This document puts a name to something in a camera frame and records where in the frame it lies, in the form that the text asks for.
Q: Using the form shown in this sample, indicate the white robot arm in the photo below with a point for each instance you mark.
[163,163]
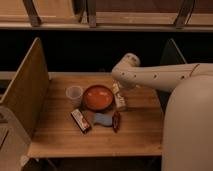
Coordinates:
[187,143]

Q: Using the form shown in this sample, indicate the red round bowl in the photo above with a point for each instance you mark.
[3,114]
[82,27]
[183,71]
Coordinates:
[97,97]

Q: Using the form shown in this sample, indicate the clear plastic cup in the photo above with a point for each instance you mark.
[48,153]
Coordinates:
[75,94]

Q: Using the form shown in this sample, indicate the red white snack packet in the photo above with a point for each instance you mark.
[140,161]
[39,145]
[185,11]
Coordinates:
[80,120]

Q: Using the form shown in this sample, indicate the right dark side panel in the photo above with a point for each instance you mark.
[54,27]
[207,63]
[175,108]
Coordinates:
[171,56]

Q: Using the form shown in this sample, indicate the left wooden side panel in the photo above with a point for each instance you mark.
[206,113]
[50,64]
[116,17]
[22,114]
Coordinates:
[22,101]

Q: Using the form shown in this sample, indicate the wooden back shelf rail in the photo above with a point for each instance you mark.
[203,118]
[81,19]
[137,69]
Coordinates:
[108,15]

